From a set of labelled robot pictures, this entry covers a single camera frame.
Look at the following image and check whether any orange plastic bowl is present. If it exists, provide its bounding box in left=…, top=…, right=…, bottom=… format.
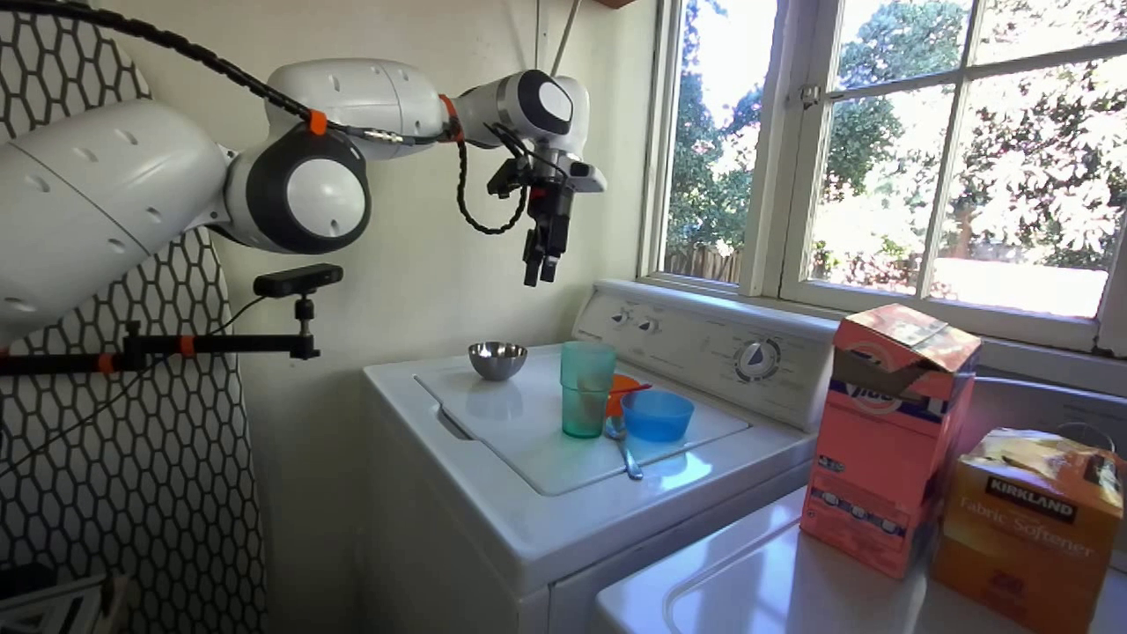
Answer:
left=607, top=369, right=650, bottom=423

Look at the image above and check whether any blue plastic bowl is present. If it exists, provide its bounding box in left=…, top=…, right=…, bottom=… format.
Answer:
left=618, top=389, right=696, bottom=447

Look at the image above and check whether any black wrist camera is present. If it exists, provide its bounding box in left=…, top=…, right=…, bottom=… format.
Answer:
left=487, top=152, right=608, bottom=202

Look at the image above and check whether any black camera on stand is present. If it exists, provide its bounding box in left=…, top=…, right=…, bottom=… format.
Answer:
left=250, top=262, right=347, bottom=301

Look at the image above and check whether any white dryer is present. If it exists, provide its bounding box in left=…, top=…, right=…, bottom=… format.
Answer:
left=590, top=372, right=1127, bottom=634

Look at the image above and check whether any hanging wall cord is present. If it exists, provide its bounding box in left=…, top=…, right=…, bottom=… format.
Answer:
left=502, top=0, right=583, bottom=86

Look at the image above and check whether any white wooden window frame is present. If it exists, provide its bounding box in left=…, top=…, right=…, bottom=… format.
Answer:
left=631, top=0, right=1127, bottom=362

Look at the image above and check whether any white slatted object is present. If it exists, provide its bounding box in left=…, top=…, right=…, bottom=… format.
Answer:
left=0, top=560, right=132, bottom=634

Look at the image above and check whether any yellow Kirkland cardboard box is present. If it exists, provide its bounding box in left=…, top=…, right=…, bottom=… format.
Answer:
left=931, top=423, right=1127, bottom=634

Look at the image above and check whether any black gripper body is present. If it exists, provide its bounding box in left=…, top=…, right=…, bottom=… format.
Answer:
left=521, top=172, right=581, bottom=258

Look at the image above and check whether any honeycomb patterned board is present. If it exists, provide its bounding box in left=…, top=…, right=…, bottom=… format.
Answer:
left=0, top=10, right=275, bottom=634

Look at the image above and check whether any white washing machine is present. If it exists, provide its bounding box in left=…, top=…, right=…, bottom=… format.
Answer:
left=359, top=277, right=842, bottom=634

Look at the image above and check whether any metal spoon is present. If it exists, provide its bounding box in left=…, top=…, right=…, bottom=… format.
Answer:
left=607, top=420, right=643, bottom=486

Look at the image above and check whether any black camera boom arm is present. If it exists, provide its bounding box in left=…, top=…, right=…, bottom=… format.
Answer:
left=0, top=294, right=325, bottom=381

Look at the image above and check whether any orange Tide detergent box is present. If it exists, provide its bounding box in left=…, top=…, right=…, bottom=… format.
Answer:
left=798, top=301, right=981, bottom=581

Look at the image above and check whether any white washer lid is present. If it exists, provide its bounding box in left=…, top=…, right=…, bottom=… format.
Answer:
left=413, top=342, right=754, bottom=500

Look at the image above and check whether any green translucent plastic cup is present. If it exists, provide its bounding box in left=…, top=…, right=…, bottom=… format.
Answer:
left=555, top=337, right=618, bottom=443

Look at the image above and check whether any silver metal bowl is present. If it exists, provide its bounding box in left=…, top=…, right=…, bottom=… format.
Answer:
left=463, top=337, right=530, bottom=384

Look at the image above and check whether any large washer timer dial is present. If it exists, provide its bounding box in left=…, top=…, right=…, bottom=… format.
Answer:
left=733, top=336, right=785, bottom=384

